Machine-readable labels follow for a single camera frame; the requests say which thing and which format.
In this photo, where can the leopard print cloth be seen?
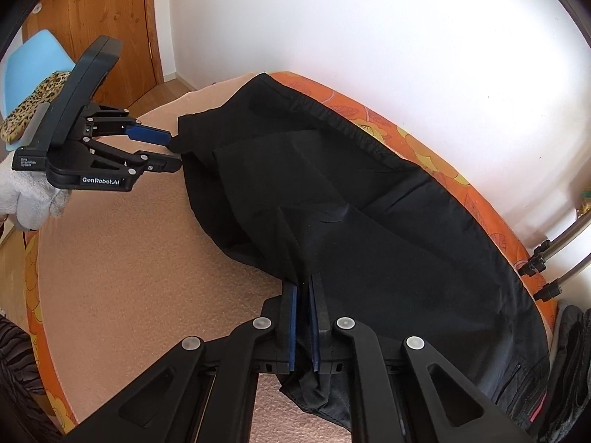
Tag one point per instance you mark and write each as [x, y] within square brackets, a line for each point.
[27, 106]

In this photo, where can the grey checked folded pants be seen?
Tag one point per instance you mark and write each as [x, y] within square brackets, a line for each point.
[570, 364]

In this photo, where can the zebra striped cloth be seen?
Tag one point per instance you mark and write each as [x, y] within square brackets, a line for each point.
[18, 378]

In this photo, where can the light blue chair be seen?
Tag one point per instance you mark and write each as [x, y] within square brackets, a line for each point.
[41, 50]

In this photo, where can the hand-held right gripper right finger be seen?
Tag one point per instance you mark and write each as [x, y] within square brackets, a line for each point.
[316, 332]

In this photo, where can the orange floral scarf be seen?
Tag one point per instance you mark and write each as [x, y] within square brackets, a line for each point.
[585, 200]

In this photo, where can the person's left hand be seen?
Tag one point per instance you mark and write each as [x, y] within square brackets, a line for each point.
[27, 203]

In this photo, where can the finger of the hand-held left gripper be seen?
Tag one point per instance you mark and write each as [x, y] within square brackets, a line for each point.
[161, 163]
[147, 134]

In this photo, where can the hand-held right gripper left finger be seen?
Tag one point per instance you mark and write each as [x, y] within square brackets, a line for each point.
[291, 332]

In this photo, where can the wooden door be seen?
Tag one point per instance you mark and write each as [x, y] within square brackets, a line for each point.
[106, 4]

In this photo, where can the black pants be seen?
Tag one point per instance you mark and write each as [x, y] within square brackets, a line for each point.
[369, 184]

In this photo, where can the pink blanket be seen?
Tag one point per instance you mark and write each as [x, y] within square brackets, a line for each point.
[138, 263]

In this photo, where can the metal tripod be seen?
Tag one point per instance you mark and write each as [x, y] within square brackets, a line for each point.
[561, 235]

